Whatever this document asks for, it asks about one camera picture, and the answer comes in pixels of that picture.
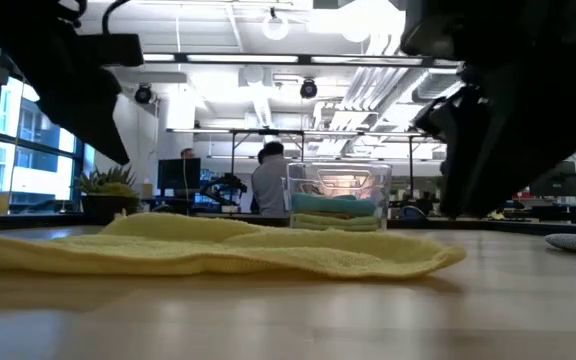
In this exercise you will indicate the black overhead light bar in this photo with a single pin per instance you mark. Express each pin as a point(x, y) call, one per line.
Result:
point(293, 59)

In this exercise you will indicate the black computer monitor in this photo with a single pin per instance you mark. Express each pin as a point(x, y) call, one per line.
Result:
point(178, 174)
point(558, 180)

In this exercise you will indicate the black ceiling spotlight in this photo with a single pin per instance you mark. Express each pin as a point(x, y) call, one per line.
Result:
point(308, 88)
point(143, 94)

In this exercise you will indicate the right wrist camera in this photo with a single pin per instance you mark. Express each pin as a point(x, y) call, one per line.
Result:
point(428, 30)

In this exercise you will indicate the person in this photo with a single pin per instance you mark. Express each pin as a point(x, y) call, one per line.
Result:
point(268, 185)
point(186, 152)
point(424, 202)

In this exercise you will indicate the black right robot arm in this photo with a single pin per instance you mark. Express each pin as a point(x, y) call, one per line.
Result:
point(543, 25)

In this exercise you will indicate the neighbouring station robot arm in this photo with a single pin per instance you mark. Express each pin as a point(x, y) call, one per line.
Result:
point(223, 186)

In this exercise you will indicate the green microfiber towel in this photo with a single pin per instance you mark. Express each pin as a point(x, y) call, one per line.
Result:
point(333, 222)

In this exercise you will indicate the clear plastic bin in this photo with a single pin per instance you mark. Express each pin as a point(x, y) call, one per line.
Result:
point(338, 175)

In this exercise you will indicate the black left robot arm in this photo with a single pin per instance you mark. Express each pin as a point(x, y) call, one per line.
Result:
point(18, 15)

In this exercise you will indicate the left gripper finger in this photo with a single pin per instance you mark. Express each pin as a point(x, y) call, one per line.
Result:
point(98, 130)

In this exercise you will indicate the teal microfiber towel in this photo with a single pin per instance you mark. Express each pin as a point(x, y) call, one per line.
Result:
point(333, 205)

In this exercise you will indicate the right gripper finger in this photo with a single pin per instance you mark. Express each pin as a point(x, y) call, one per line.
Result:
point(508, 150)
point(438, 117)

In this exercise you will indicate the black office desk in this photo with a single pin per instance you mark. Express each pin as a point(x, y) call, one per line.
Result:
point(558, 210)

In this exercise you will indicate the yellow microfiber towel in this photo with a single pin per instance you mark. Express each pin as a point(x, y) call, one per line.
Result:
point(218, 250)

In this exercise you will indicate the small yellow bin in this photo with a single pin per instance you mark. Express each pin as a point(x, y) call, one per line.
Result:
point(0, 204)

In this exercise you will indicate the black neighbouring station frame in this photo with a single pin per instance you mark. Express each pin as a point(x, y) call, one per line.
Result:
point(268, 132)

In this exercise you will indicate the potted succulent plant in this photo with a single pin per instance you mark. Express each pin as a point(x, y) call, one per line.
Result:
point(108, 187)

